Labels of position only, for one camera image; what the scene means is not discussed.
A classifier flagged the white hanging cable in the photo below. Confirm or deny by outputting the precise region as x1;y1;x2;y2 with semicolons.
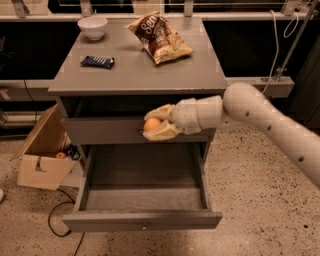
261;9;300;95

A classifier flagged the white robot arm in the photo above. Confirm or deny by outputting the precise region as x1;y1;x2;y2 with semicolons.
143;82;320;188

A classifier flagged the orange fruit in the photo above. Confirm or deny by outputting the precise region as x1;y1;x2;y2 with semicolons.
143;118;161;132

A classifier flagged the brown chip bag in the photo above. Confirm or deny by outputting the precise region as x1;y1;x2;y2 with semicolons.
126;11;193;64

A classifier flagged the red apple in box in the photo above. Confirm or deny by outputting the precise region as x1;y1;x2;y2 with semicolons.
55;152;67;159

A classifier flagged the dark blue candy bar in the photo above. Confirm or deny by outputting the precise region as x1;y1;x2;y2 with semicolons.
80;56;115;69

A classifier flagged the metal support pole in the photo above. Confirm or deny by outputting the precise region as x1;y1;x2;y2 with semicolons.
273;0;319;83

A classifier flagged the black floor cable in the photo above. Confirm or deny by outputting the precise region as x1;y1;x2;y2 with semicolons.
47;188;85;256

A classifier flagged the white shoe tip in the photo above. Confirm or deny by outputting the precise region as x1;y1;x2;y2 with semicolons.
0;189;5;203

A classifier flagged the closed grey drawer with knob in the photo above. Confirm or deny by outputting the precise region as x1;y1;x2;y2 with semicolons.
61;115;218;145

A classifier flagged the grey wooden drawer cabinet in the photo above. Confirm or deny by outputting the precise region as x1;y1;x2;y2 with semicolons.
49;18;227;158

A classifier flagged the cardboard box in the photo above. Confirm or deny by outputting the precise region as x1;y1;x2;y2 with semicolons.
12;105;82;190

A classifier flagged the white ceramic bowl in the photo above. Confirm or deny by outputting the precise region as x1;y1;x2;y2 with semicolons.
77;16;108;40

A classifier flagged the open grey bottom drawer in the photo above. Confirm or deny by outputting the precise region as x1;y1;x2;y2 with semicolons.
63;143;222;232

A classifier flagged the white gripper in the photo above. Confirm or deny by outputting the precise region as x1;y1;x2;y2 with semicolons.
142;96;224;141

